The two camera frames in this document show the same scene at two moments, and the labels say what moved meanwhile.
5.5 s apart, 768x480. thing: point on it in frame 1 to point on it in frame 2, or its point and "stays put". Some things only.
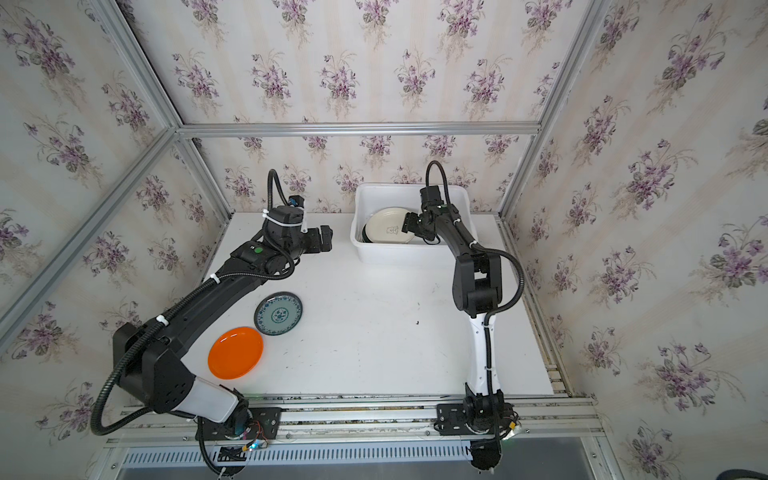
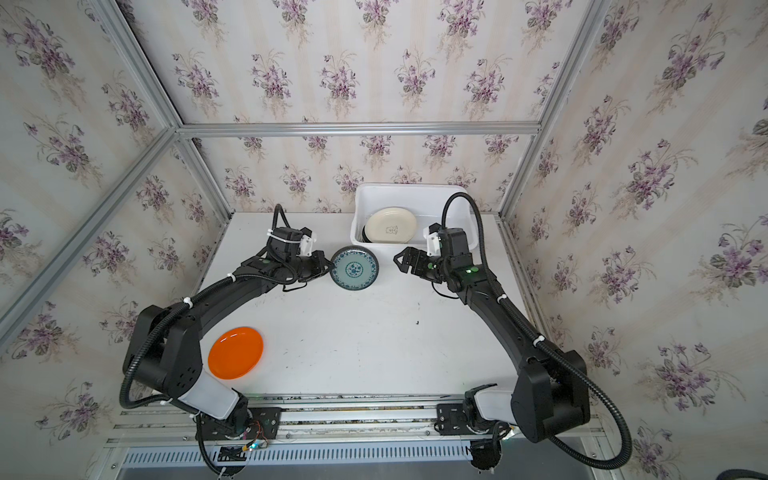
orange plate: (235, 352) stays put
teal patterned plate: (277, 313) to (357, 268)
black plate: (365, 236) stays put
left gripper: (324, 238) to (315, 264)
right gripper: (411, 223) to (417, 264)
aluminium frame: (17, 302) stays put
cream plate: (386, 226) stays put
